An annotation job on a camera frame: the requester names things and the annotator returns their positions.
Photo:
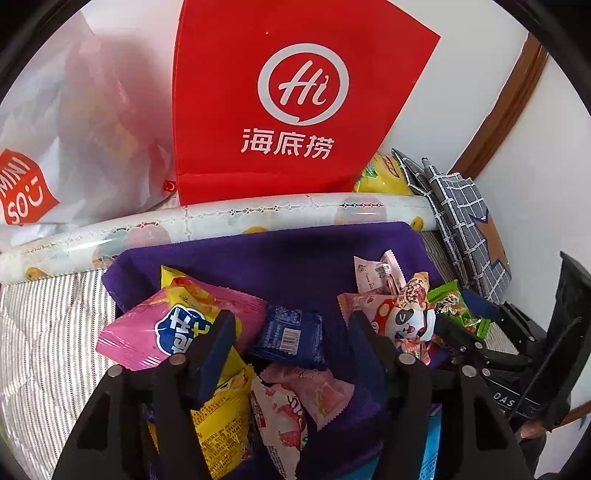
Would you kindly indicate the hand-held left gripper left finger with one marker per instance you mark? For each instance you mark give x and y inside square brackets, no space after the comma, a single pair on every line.
[217,355]

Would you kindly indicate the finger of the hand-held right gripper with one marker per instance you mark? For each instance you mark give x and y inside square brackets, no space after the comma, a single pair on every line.
[480,307]
[455,337]

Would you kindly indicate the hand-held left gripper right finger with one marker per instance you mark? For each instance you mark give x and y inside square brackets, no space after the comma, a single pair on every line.
[369,360]

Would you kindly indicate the green snack packet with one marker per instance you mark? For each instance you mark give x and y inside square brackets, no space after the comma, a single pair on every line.
[445,295]

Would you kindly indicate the panda mushroom snack packet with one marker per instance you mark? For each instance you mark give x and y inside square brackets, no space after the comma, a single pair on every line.
[406,323]

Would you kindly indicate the peach print pink snack packet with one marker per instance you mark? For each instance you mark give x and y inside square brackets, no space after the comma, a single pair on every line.
[323,392]

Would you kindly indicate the pale pink snack packet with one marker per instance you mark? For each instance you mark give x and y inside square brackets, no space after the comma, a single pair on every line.
[364,302]

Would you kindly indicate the dark blue snack packet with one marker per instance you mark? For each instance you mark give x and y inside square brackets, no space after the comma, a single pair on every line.
[286,332]

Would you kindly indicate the yellow snack packet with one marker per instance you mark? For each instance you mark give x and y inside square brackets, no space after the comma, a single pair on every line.
[221,429]

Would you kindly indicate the pink snack packet blue logo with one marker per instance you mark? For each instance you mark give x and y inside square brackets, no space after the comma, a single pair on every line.
[138,337]

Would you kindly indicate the white pink snack packet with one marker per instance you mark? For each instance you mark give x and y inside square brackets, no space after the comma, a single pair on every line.
[369,274]

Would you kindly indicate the strawberry print snack packet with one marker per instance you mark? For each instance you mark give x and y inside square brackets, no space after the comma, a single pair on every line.
[277,424]

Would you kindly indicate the person's right hand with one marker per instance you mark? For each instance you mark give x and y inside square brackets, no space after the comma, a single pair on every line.
[531,429]

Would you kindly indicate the blue checked cloth with star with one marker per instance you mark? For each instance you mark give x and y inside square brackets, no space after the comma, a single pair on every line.
[461,221]

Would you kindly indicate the purple towel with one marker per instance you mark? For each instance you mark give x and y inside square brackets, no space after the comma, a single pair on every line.
[277,263]

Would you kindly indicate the blue tissue pack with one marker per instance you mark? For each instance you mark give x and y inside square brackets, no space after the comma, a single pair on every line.
[435,457]

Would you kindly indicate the printed paper roll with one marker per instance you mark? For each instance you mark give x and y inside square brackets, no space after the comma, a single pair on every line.
[231,214]

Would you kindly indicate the yellow chips bag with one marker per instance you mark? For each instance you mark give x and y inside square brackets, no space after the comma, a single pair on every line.
[383,177]

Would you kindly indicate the striped bed sheet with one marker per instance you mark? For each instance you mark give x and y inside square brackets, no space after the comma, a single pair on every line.
[46,346]

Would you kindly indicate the white plastic shopping bag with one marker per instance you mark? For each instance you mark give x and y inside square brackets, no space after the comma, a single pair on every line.
[92,138]

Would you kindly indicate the red paper bag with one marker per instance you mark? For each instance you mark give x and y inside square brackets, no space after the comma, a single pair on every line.
[207,92]

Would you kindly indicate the wooden door frame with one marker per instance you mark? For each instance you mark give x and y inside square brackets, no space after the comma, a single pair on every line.
[508,101]

